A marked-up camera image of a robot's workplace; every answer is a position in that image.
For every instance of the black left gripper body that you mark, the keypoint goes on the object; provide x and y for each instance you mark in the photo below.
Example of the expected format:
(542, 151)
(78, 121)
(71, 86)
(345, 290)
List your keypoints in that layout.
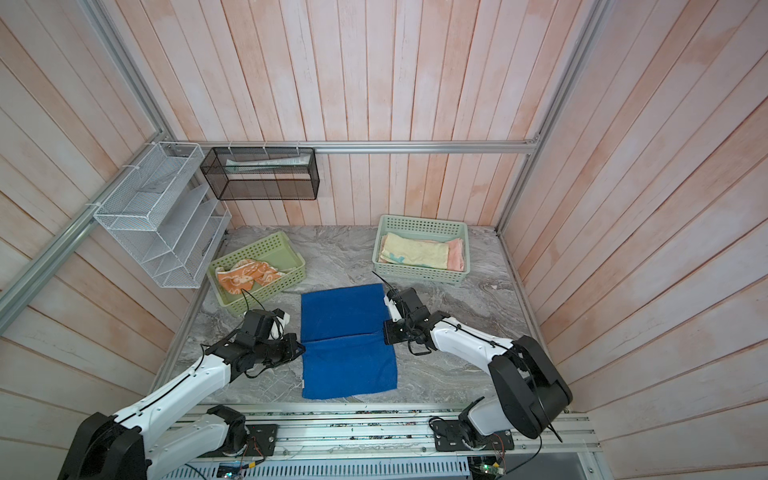
(275, 351)

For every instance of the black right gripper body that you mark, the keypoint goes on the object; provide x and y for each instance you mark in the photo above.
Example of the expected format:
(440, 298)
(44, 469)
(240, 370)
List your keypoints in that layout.
(398, 330)

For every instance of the pink towel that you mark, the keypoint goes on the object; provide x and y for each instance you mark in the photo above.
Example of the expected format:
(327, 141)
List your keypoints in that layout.
(455, 258)

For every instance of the pale yellow teal towel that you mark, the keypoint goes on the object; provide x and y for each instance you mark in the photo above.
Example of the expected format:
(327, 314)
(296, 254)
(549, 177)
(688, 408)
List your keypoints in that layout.
(395, 249)

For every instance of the blue towel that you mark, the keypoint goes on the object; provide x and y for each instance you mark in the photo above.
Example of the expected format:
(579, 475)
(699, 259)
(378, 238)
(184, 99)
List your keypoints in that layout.
(343, 333)

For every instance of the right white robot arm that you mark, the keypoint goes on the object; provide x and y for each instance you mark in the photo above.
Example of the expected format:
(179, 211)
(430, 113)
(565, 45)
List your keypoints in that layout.
(529, 391)

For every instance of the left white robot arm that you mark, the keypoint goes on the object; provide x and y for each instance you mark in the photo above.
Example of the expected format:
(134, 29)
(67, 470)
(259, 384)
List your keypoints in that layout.
(141, 442)

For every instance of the light green towel basket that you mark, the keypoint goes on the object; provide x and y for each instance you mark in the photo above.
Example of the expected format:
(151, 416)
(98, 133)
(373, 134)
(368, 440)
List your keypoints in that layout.
(277, 252)

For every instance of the mint green empty basket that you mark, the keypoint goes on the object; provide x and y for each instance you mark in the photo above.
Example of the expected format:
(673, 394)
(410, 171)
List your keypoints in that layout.
(422, 229)

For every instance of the orange patterned towel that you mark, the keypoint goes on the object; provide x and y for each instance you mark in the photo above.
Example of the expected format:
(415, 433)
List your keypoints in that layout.
(245, 275)

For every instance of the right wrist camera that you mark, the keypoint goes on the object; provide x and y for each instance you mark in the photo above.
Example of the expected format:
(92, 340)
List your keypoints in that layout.
(405, 303)

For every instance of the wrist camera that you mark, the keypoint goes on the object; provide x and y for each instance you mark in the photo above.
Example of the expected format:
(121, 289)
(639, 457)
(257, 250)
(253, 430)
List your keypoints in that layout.
(405, 303)
(264, 325)

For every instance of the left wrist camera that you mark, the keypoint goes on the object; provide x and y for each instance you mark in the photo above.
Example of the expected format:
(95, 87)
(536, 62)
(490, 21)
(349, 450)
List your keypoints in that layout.
(264, 325)

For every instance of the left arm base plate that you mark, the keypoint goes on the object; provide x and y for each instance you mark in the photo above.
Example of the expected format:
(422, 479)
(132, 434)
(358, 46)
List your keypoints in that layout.
(260, 441)

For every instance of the aluminium front rail frame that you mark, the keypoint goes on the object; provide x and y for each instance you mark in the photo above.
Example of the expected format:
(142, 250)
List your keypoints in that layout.
(394, 441)

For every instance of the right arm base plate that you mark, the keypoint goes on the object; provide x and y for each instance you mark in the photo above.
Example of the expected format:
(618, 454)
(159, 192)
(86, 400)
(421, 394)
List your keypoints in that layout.
(458, 435)

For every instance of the white wire mesh shelf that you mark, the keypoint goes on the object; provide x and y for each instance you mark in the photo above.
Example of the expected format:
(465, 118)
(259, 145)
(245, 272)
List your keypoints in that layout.
(169, 225)

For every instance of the black wire mesh basket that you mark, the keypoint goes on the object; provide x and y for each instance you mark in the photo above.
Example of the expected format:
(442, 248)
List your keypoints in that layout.
(262, 173)

